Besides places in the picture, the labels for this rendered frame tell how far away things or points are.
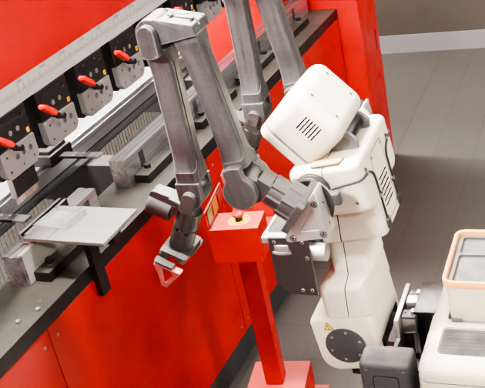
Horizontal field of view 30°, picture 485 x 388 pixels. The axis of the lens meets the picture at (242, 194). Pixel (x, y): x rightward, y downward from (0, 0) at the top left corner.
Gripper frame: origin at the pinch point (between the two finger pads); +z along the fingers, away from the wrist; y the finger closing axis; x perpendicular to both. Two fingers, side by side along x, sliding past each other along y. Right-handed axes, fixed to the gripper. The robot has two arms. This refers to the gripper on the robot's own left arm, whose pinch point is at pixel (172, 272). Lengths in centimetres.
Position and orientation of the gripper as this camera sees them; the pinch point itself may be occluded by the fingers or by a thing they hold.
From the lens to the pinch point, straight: 220.7
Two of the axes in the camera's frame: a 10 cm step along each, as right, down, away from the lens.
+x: 9.1, 3.9, -1.4
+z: -2.5, 7.8, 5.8
